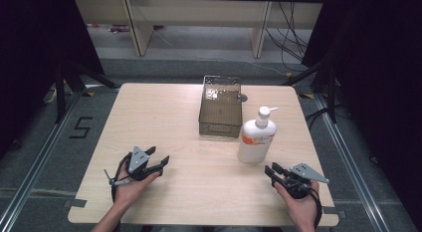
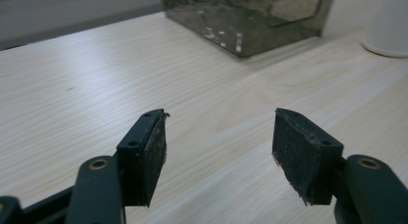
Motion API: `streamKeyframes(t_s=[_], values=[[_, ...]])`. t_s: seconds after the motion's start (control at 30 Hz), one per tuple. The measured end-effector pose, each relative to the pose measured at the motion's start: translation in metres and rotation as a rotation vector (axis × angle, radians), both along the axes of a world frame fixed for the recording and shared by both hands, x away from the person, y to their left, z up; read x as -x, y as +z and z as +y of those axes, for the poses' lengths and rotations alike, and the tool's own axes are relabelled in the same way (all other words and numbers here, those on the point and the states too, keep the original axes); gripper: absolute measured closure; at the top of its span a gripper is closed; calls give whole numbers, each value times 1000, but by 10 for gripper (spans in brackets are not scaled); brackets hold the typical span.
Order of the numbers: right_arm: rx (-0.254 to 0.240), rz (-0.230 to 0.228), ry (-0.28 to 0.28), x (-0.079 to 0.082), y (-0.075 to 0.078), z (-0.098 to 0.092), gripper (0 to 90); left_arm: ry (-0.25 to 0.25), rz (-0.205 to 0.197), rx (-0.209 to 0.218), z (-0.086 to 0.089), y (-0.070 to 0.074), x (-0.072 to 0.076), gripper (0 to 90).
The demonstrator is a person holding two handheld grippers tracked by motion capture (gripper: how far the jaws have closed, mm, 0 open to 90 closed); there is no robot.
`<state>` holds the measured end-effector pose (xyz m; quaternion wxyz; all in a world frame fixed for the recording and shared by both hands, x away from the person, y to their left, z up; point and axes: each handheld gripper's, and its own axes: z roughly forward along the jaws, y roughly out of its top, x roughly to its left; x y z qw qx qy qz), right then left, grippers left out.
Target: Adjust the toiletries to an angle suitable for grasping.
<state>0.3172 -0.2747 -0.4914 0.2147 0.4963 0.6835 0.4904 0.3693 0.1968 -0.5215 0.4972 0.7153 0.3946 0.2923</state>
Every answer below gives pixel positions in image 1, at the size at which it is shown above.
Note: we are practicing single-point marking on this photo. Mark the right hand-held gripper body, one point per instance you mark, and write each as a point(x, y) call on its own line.
point(303, 170)

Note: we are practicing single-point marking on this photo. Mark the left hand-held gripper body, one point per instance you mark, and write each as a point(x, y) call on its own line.
point(137, 159)

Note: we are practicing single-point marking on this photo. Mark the person's left hand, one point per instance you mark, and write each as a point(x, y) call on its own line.
point(131, 190)

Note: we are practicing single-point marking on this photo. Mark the person's right hand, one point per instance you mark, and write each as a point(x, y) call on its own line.
point(303, 208)

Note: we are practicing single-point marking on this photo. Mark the white pump bottle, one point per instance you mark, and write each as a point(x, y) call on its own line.
point(255, 142)

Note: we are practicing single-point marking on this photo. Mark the metal mesh basket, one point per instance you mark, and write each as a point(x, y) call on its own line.
point(219, 109)

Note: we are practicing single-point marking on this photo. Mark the small grey round disc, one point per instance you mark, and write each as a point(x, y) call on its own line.
point(242, 98)

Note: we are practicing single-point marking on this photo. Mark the black tripod stand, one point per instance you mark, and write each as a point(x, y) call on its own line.
point(60, 92)
point(331, 92)

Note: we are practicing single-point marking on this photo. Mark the dark curtain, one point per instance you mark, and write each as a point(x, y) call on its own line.
point(30, 59)
point(381, 76)

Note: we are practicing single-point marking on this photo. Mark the aluminium floor rail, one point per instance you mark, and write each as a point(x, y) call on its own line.
point(36, 165)
point(348, 165)

